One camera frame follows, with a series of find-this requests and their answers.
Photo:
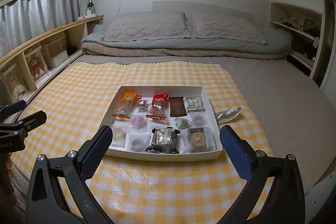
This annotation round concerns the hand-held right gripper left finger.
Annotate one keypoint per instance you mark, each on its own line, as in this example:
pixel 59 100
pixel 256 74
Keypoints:
pixel 95 153

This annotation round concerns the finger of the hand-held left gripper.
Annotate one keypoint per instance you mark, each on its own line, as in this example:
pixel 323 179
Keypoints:
pixel 15 107
pixel 31 120

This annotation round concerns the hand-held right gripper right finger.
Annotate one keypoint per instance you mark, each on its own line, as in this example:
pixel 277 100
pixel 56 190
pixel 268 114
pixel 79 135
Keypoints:
pixel 236 153

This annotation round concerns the round cake packet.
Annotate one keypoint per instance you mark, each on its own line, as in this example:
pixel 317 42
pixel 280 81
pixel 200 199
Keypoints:
pixel 197 138

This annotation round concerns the orange snack packet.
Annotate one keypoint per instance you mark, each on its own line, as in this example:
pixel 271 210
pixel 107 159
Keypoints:
pixel 125 106

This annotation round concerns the green white candy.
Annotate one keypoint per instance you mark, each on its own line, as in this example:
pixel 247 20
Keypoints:
pixel 181 123

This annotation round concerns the small clear labelled packet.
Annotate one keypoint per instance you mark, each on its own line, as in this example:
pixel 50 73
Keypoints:
pixel 193 103

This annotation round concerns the clear snack packet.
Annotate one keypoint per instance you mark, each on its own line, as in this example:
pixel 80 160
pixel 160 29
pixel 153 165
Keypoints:
pixel 142 104

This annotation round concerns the black biscuit packet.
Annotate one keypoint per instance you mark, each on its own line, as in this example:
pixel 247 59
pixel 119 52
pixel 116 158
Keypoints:
pixel 162 140

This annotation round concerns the white shallow box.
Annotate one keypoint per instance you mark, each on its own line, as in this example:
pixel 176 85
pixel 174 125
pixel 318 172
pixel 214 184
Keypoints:
pixel 168 157

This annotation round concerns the brown chocolate packet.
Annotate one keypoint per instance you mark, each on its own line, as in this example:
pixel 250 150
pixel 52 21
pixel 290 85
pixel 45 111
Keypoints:
pixel 177 106

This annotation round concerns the red snack packet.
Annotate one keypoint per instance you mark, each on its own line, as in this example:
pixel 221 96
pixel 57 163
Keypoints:
pixel 157 107

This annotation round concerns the bagged teddy bear picture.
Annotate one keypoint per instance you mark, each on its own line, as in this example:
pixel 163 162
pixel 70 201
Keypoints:
pixel 36 64
pixel 15 85

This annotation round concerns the white twisted plastic wrapper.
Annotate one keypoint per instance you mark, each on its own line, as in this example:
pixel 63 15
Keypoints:
pixel 228 113

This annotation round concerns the yellow checked mat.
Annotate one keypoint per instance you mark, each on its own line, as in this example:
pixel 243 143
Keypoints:
pixel 78 87

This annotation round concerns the small white storage box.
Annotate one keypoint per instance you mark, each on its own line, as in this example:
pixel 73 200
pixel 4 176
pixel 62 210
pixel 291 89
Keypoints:
pixel 59 57

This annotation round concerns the wooden bedside shelf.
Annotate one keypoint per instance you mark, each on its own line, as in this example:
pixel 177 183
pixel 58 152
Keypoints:
pixel 52 32

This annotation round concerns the grey curtain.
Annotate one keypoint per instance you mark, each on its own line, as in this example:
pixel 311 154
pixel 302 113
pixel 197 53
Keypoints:
pixel 39 19

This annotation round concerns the white upright card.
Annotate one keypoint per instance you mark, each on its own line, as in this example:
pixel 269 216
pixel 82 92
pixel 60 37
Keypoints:
pixel 82 7

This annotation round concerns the grey duvet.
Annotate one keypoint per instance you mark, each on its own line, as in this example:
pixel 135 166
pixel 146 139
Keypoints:
pixel 275 37

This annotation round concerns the wooden side shelf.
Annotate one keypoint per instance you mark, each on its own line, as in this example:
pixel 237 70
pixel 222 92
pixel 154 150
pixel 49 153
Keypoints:
pixel 315 56

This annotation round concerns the beige patterned pillow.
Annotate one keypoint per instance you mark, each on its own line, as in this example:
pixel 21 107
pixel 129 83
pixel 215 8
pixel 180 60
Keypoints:
pixel 147 24
pixel 225 27

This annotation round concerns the green glass bottle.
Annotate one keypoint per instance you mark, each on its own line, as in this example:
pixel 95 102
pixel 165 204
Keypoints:
pixel 90 3

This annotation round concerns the beige crumpled cloth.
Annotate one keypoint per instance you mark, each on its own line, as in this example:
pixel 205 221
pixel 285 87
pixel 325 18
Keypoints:
pixel 294 22

